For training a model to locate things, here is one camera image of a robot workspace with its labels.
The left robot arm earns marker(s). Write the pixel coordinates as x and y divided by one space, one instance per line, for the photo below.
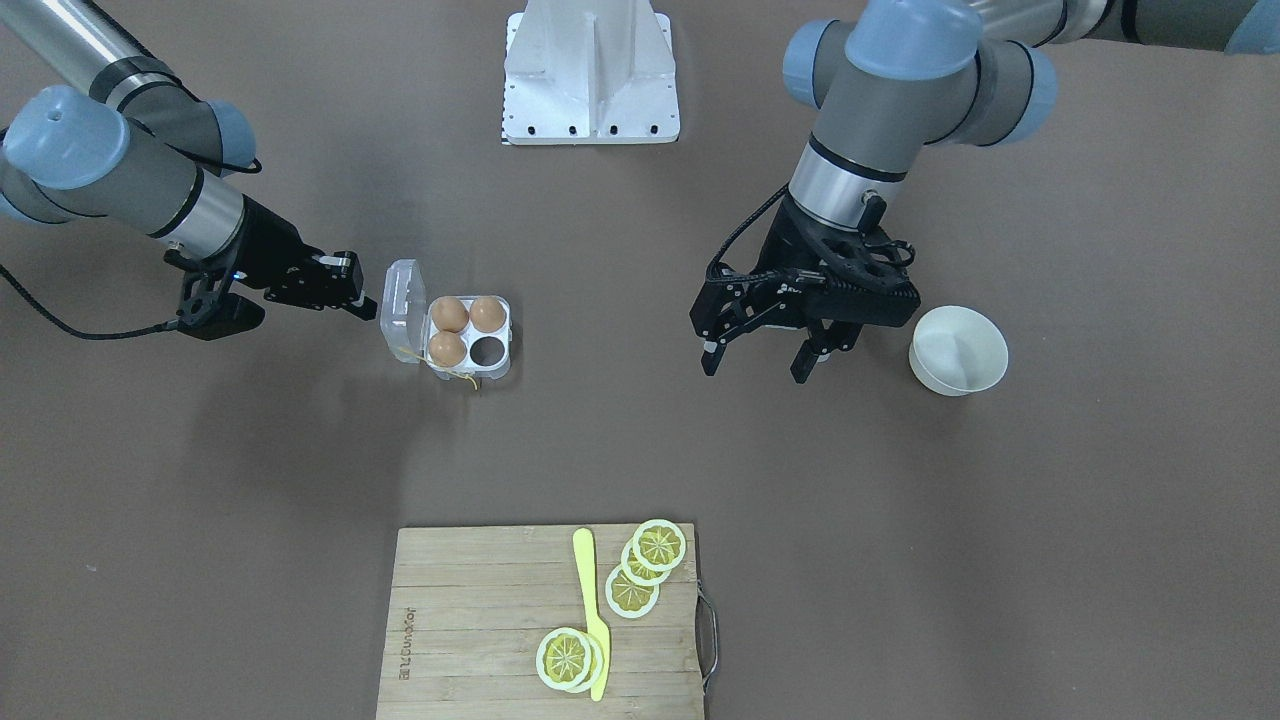
902 76

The lemon slice by knife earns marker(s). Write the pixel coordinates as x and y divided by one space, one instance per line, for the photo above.
562 658

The lemon slice under knife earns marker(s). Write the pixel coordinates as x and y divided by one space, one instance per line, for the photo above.
596 657

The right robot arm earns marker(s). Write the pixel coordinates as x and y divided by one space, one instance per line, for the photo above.
122 137

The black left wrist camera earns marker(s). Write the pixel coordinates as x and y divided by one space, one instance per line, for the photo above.
865 279

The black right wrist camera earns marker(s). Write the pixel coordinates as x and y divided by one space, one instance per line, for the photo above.
208 310

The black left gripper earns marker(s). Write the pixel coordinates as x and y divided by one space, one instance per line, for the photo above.
783 249

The brown egg box rear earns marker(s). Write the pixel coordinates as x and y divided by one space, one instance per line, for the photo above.
449 314

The brown egg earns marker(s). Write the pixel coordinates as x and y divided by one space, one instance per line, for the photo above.
488 314

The clear plastic egg box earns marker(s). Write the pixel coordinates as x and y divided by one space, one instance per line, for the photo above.
405 322

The lemon slice middle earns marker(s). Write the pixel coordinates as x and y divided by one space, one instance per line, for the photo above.
636 572

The brown egg box front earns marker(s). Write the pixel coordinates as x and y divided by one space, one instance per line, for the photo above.
446 349

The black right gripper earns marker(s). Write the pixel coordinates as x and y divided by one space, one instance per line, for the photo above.
268 247

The white ceramic bowl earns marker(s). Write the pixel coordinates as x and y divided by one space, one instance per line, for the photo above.
956 351

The yellow plastic knife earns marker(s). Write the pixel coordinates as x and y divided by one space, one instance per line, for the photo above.
584 554

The wooden cutting board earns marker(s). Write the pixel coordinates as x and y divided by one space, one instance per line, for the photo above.
469 607

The brown egg box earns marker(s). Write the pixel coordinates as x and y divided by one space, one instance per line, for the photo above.
449 314
446 349

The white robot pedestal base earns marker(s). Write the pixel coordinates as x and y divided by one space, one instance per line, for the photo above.
589 73

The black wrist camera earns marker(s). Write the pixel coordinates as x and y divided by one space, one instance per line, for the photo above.
865 279
208 310

